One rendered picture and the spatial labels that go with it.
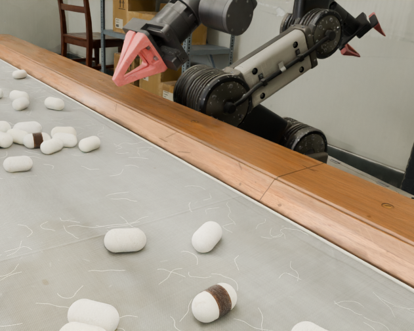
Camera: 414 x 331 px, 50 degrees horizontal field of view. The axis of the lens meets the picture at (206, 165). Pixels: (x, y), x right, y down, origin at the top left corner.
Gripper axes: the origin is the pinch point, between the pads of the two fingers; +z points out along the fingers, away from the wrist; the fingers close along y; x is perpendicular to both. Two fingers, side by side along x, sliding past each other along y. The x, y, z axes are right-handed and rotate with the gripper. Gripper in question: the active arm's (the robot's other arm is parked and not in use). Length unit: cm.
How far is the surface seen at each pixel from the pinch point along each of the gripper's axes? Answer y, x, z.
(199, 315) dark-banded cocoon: 40.5, -5.2, 16.3
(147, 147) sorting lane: 9.1, 5.6, 5.2
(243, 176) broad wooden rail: 25.4, 6.3, 2.2
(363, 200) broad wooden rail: 37.8, 8.7, -2.3
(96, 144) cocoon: 7.3, 0.3, 9.8
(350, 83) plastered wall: -81, 145, -124
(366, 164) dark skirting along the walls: -60, 176, -96
